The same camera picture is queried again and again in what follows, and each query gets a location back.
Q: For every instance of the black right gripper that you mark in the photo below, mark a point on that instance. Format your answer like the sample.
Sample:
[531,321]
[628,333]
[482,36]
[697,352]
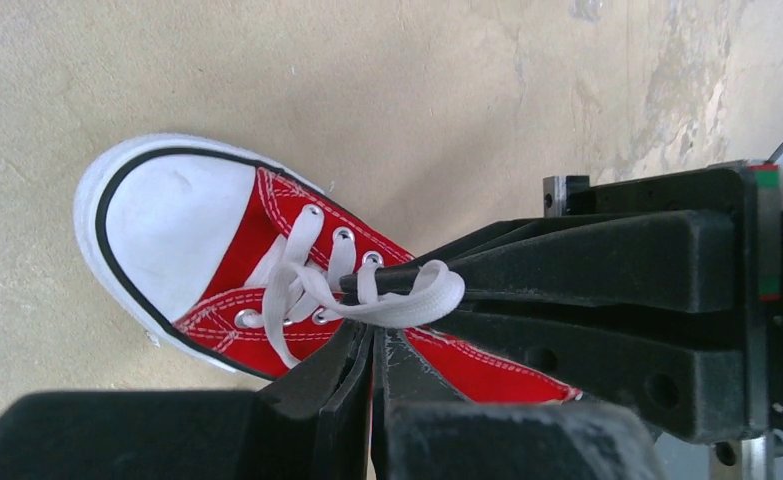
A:
[701,241]

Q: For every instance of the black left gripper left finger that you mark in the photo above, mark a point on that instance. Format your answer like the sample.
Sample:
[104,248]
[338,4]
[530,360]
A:
[311,423]

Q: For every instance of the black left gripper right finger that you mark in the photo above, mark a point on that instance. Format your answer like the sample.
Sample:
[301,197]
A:
[422,428]

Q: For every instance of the white shoelace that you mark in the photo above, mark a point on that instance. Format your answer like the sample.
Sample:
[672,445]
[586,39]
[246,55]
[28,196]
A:
[295,291]

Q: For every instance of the red canvas sneaker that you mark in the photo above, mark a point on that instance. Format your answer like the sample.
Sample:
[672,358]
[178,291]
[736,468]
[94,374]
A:
[172,226]

